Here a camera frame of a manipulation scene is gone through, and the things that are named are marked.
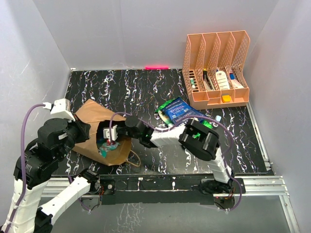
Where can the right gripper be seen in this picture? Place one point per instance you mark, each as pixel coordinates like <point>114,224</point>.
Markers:
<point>119,128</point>

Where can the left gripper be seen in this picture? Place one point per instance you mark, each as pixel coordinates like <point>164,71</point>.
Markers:
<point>84,127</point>

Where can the brown paper bag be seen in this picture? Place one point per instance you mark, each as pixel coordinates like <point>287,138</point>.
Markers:
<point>100,117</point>

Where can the small colourful snack packet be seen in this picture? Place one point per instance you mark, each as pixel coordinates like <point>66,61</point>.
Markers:
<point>104,148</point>

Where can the green Chuba chips bag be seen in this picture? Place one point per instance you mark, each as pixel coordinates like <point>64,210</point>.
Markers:
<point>169,123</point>

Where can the blue sea salt vinegar bag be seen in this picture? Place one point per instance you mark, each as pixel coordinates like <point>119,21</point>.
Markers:
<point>178,109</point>

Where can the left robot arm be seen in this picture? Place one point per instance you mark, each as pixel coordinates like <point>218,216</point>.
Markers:
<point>34,168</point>

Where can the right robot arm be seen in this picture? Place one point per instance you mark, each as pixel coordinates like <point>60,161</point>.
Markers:
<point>199,140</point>

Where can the pink tape strip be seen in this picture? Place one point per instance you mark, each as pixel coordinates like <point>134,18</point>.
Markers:
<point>156,67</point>

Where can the green white small bottles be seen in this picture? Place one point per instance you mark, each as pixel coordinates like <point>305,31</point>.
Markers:
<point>193,83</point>

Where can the small white blue bottle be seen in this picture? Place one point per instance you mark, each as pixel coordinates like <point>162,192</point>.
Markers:
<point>218,118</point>

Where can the black yellow marker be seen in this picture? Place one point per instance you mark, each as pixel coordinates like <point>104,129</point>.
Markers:
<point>207,81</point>

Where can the yellow block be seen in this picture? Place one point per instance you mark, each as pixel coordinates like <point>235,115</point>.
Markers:
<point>226,98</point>

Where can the orange mesh file organizer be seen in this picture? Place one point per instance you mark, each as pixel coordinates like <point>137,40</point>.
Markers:
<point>225,51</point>

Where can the white lotion bottle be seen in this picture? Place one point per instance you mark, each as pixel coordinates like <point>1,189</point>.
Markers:
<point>222,80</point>

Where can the white tube blue cap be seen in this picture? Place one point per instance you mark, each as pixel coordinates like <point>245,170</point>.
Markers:
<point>235,83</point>

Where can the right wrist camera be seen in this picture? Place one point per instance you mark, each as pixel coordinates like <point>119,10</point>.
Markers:
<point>110,133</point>

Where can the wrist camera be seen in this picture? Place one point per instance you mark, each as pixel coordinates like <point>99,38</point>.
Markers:
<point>110,133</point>
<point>60,109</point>

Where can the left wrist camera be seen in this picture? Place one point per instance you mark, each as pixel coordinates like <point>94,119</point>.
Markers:
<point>60,109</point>

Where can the aluminium frame rail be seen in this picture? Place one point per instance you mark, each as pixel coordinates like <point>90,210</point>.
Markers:
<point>264,208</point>

